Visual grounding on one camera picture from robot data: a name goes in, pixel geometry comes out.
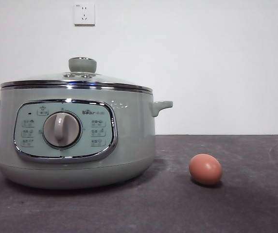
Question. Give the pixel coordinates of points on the green electric cooking pot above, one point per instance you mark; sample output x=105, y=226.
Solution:
x=134, y=136

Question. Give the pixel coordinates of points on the brown egg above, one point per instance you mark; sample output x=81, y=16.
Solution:
x=205, y=170

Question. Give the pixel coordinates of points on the glass lid with green knob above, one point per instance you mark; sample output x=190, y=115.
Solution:
x=81, y=65

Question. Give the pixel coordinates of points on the white wall socket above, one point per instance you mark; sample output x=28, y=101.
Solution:
x=84, y=14

